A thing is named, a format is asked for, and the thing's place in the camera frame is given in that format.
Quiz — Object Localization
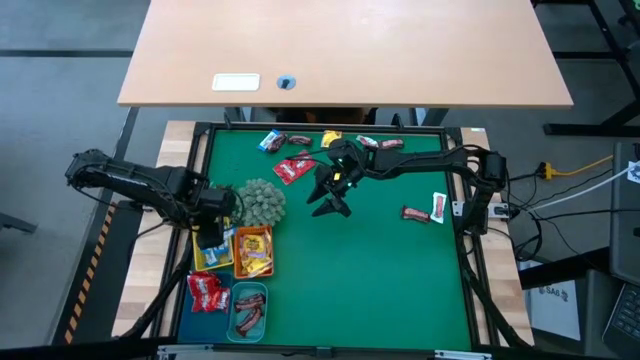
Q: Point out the black power cables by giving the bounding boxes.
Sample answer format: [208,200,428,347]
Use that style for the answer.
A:
[504,169,640,264]

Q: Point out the black arm cable sleeve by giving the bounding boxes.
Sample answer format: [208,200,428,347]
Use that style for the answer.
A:
[117,227,197,341]
[457,229,532,350]

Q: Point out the black keyboard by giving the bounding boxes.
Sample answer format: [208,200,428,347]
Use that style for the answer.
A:
[601,282,640,359]

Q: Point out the green table mat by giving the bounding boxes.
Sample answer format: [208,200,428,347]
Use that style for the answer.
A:
[203,128,475,351]

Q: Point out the black metal table frame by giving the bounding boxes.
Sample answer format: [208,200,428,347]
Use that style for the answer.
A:
[149,119,504,351]

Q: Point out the white labelled box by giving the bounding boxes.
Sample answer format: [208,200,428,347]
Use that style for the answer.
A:
[519,259,589,342]

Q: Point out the orange plastic basket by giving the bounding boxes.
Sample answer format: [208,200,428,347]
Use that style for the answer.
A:
[232,224,276,280]

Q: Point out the dark blue plastic tray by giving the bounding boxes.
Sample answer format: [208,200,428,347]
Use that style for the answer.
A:
[177,269,235,345]

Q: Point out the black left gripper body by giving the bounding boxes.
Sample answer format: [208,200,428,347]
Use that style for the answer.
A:
[197,184,239,225]

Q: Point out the black desk leg frame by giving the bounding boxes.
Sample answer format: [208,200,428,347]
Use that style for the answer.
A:
[532,0,640,137]

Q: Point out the pale green potted succulent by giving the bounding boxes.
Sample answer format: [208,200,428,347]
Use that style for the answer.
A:
[234,178,288,229]

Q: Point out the yellow candy bag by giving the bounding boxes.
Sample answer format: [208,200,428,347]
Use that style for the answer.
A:
[254,230,274,261]
[242,254,274,277]
[239,232,266,259]
[320,129,344,150]

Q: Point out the teal plastic tray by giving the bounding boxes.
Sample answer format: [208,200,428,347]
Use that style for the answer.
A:
[225,280,270,345]

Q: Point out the black hazard striped ramp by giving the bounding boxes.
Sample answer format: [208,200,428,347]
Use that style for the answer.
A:
[49,199,144,346]

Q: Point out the yellow plastic basket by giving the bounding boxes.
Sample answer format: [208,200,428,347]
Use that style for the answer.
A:
[191,219,236,274]

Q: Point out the white desk cover plate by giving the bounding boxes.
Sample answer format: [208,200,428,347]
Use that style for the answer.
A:
[211,72,262,93]

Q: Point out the black left arm cable sleeve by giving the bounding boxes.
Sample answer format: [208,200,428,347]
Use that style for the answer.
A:
[117,227,197,341]

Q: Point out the yellow power cable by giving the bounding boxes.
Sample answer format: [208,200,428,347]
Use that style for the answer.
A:
[538,154,615,182]

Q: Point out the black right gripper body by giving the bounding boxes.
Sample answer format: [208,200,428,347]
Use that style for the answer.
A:
[319,138,377,195]

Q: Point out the red Skittles bag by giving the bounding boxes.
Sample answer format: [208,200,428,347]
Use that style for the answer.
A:
[186,272,209,296]
[291,149,318,176]
[209,288,233,314]
[191,292,214,314]
[202,273,225,301]
[272,159,300,187]

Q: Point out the black chair base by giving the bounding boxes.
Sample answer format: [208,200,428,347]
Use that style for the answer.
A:
[0,212,39,235]

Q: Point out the white cable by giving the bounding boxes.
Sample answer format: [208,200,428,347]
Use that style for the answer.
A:
[524,164,632,211]

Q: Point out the grey equipment case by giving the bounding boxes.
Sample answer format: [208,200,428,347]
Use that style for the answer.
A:
[608,141,640,287]

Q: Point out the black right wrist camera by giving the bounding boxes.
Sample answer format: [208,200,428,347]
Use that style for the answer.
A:
[319,164,352,192]

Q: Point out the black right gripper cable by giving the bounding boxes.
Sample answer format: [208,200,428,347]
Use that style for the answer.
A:
[284,149,331,163]

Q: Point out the black right arm cable sleeve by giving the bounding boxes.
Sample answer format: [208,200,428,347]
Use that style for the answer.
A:
[457,229,532,350]

